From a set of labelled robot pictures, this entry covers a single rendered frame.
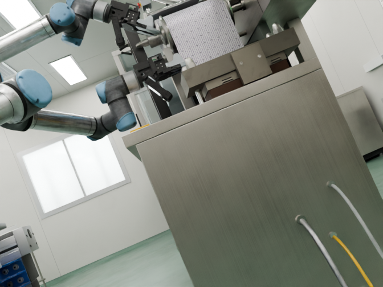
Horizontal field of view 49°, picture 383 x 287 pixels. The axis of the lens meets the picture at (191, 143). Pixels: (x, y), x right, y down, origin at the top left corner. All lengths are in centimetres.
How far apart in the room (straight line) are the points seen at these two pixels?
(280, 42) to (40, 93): 77
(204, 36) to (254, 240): 77
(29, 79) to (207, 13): 73
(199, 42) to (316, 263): 87
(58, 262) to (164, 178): 621
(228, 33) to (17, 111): 82
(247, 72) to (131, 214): 590
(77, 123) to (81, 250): 585
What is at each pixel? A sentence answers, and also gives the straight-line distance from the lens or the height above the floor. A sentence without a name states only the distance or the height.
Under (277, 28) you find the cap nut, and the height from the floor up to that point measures 105.
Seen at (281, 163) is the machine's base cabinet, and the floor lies 64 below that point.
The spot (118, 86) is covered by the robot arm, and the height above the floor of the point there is 110.
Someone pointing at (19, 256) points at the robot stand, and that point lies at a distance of 153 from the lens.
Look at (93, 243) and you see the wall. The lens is 726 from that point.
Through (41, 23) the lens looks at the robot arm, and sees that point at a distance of 159.
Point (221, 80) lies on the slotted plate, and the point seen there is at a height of 96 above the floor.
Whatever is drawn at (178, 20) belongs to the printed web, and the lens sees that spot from 165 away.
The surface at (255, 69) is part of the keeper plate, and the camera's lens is 139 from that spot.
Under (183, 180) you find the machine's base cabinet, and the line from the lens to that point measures 127.
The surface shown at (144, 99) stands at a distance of 262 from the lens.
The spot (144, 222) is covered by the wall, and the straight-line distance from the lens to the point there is 713.
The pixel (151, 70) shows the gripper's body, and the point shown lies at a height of 112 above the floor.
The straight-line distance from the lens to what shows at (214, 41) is 163.
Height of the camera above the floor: 71
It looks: 4 degrees up
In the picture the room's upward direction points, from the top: 23 degrees counter-clockwise
